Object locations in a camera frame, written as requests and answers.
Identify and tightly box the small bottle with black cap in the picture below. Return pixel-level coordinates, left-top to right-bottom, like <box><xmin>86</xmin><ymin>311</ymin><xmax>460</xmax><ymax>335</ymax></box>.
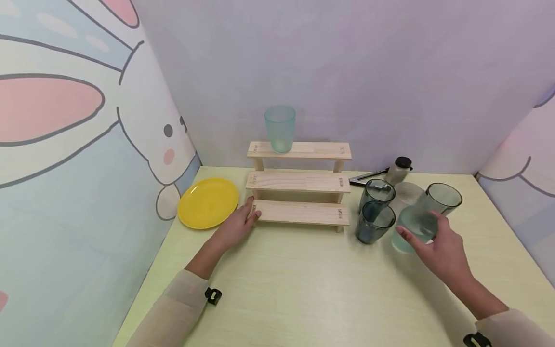
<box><xmin>385</xmin><ymin>156</ymin><xmax>414</xmax><ymax>187</ymax></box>

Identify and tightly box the person's right forearm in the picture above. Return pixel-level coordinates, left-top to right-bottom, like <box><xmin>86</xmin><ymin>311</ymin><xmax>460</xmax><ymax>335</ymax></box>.
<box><xmin>451</xmin><ymin>276</ymin><xmax>555</xmax><ymax>347</ymax></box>

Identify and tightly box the teal frosted plastic cup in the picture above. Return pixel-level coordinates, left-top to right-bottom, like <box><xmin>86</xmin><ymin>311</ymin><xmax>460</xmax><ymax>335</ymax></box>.
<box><xmin>264</xmin><ymin>105</ymin><xmax>297</xmax><ymax>154</ymax></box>

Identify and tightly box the yellow plastic plate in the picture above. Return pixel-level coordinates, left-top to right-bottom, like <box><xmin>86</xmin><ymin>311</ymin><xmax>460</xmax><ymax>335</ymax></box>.
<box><xmin>177</xmin><ymin>177</ymin><xmax>240</xmax><ymax>230</ymax></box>

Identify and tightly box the grey-green transparent cup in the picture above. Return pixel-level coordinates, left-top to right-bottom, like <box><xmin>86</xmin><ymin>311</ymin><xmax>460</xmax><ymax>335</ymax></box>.
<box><xmin>418</xmin><ymin>182</ymin><xmax>463</xmax><ymax>233</ymax></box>

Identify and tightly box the black and silver metal tool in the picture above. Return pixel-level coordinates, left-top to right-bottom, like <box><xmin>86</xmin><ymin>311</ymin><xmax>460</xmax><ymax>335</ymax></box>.
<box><xmin>348</xmin><ymin>168</ymin><xmax>390</xmax><ymax>187</ymax></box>

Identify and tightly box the person's right hand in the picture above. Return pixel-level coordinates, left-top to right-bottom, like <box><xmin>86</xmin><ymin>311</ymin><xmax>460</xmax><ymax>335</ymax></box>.
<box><xmin>395</xmin><ymin>210</ymin><xmax>476</xmax><ymax>291</ymax></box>

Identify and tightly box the pale teal plastic cup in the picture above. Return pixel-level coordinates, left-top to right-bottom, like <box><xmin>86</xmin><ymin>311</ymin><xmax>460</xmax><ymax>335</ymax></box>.
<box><xmin>391</xmin><ymin>205</ymin><xmax>439</xmax><ymax>255</ymax></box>

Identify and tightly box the clear frosted plastic cup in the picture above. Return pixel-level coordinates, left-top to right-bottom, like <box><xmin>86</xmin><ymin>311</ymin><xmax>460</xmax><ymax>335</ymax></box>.
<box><xmin>389</xmin><ymin>182</ymin><xmax>426</xmax><ymax>218</ymax></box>

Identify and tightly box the person's left hand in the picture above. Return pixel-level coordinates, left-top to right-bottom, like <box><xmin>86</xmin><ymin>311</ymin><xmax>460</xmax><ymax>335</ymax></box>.
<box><xmin>211</xmin><ymin>196</ymin><xmax>263</xmax><ymax>253</ymax></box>

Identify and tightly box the person's left forearm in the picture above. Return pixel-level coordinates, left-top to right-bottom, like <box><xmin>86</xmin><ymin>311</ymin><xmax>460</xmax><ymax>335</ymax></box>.
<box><xmin>125</xmin><ymin>240</ymin><xmax>226</xmax><ymax>347</ymax></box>

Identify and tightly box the wooden three-step shelf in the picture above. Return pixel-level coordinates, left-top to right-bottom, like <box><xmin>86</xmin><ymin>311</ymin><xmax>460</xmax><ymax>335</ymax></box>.
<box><xmin>246</xmin><ymin>141</ymin><xmax>353</xmax><ymax>233</ymax></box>

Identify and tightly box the dark blue-grey transparent cup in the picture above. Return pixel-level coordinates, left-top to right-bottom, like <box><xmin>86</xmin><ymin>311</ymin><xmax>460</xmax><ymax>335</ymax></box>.
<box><xmin>355</xmin><ymin>201</ymin><xmax>396</xmax><ymax>245</ymax></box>
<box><xmin>358</xmin><ymin>179</ymin><xmax>396</xmax><ymax>214</ymax></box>

